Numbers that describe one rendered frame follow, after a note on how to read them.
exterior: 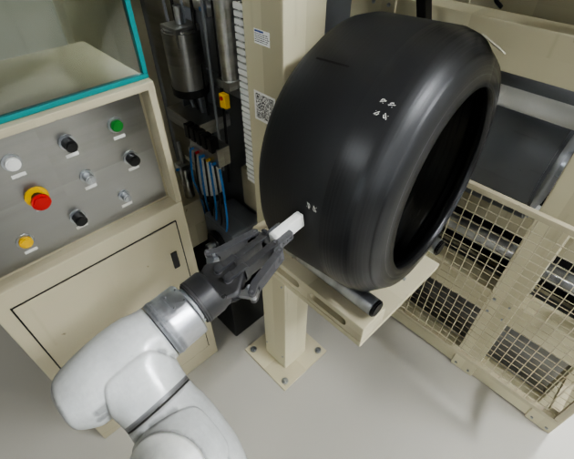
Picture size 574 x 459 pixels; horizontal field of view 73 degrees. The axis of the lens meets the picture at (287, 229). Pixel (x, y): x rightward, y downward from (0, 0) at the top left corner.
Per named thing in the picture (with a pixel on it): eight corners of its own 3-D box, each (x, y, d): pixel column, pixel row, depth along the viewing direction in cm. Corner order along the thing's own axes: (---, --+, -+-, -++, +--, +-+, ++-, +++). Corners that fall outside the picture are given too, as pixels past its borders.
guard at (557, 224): (345, 274, 175) (367, 136, 127) (348, 271, 176) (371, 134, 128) (556, 425, 128) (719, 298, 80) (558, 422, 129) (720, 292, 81)
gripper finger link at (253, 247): (222, 286, 64) (217, 281, 64) (271, 245, 68) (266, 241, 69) (217, 273, 61) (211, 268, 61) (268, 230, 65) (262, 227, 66)
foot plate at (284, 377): (244, 350, 181) (244, 348, 179) (286, 316, 194) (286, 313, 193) (284, 391, 167) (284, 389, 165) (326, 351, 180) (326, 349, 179)
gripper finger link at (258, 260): (220, 276, 60) (226, 281, 60) (274, 235, 65) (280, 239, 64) (226, 290, 63) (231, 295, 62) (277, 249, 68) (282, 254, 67)
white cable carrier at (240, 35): (247, 178, 118) (231, 1, 85) (260, 172, 120) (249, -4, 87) (257, 185, 115) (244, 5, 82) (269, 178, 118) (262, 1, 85)
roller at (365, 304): (277, 224, 106) (282, 230, 110) (266, 237, 106) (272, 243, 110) (382, 300, 88) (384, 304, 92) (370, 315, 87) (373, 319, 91)
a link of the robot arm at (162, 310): (133, 296, 56) (168, 270, 59) (156, 325, 63) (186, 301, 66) (167, 337, 52) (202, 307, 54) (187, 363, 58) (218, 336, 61)
